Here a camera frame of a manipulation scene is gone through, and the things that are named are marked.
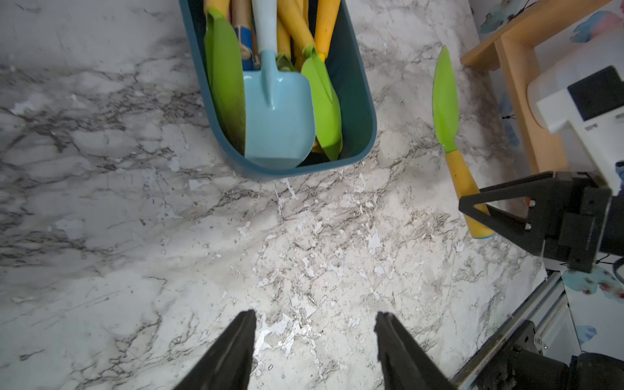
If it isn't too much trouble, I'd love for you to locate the green narrow shovel yellow handle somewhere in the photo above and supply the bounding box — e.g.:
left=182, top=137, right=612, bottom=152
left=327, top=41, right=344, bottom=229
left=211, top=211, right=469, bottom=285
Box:
left=277, top=0, right=342, bottom=161

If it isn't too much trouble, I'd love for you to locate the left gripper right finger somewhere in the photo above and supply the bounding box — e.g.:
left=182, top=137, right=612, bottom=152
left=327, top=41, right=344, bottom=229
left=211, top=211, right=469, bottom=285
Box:
left=375, top=312, right=455, bottom=390

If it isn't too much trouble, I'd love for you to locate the blue shovel wooden handle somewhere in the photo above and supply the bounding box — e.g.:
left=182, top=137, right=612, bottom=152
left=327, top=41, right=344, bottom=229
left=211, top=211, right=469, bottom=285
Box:
left=231, top=0, right=256, bottom=71

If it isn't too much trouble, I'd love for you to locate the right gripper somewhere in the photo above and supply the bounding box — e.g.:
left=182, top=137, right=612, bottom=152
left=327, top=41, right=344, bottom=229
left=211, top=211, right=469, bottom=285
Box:
left=459, top=172, right=623, bottom=273

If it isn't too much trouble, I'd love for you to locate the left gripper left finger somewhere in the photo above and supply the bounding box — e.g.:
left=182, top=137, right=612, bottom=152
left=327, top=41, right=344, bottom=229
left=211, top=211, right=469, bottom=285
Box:
left=174, top=310, right=257, bottom=390

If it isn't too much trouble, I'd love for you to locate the green leaf shovel yellow handle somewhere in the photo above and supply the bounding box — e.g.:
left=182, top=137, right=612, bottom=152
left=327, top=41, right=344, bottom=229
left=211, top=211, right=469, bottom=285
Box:
left=276, top=18, right=297, bottom=72

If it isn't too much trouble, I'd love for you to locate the yellow scoop shovel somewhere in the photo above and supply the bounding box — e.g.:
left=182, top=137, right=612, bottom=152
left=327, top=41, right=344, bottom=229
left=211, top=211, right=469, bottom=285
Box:
left=314, top=1, right=342, bottom=161

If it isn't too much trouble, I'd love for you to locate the green trowel light-blue handle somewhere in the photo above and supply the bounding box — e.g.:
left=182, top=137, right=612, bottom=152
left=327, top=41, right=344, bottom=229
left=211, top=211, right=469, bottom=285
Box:
left=432, top=45, right=497, bottom=241

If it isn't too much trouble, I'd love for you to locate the light blue plastic scoop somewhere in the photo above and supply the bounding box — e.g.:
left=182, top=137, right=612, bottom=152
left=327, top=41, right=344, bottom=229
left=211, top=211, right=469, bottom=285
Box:
left=244, top=1, right=315, bottom=170

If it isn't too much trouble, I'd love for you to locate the dark teal storage box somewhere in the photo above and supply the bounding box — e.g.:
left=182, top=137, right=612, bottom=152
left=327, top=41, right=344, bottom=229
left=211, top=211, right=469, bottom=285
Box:
left=180, top=1, right=377, bottom=181

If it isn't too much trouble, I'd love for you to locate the wooden zigzag shelf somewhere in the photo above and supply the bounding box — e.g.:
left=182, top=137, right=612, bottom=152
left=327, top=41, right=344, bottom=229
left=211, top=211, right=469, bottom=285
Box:
left=461, top=1, right=623, bottom=174

